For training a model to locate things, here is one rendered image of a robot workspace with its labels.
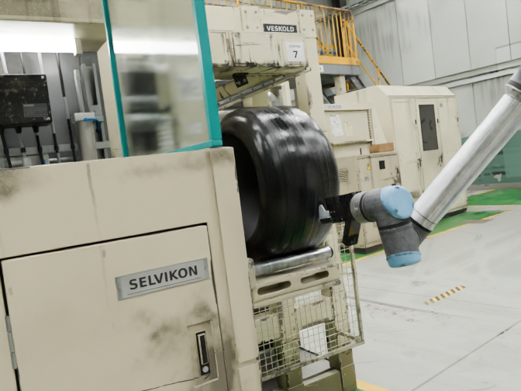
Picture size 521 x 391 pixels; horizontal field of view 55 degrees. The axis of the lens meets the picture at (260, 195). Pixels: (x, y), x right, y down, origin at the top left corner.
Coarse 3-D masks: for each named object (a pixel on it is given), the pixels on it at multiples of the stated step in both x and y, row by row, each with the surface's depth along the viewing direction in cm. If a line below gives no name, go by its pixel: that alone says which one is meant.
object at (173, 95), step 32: (128, 0) 111; (160, 0) 94; (192, 0) 81; (128, 32) 114; (160, 32) 96; (192, 32) 84; (128, 64) 117; (160, 64) 99; (192, 64) 86; (128, 96) 120; (160, 96) 101; (192, 96) 88; (128, 128) 124; (160, 128) 104; (192, 128) 90
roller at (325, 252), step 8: (320, 248) 175; (328, 248) 176; (288, 256) 168; (296, 256) 169; (304, 256) 170; (312, 256) 172; (320, 256) 174; (328, 256) 176; (256, 264) 162; (264, 264) 163; (272, 264) 164; (280, 264) 165; (288, 264) 167; (296, 264) 169; (304, 264) 172; (256, 272) 160; (264, 272) 163
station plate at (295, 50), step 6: (288, 42) 209; (294, 42) 210; (288, 48) 209; (294, 48) 210; (300, 48) 212; (288, 54) 209; (294, 54) 210; (300, 54) 212; (288, 60) 209; (294, 60) 210; (300, 60) 212
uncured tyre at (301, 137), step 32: (224, 128) 174; (256, 128) 160; (288, 128) 161; (320, 128) 168; (256, 160) 158; (288, 160) 155; (320, 160) 160; (256, 192) 209; (288, 192) 154; (320, 192) 160; (256, 224) 202; (288, 224) 157; (320, 224) 165; (256, 256) 170
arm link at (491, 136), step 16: (512, 80) 130; (512, 96) 129; (496, 112) 132; (512, 112) 129; (480, 128) 134; (496, 128) 131; (512, 128) 131; (464, 144) 137; (480, 144) 133; (496, 144) 132; (464, 160) 135; (480, 160) 134; (448, 176) 137; (464, 176) 136; (432, 192) 140; (448, 192) 138; (416, 208) 142; (432, 208) 140; (448, 208) 140; (416, 224) 141; (432, 224) 141
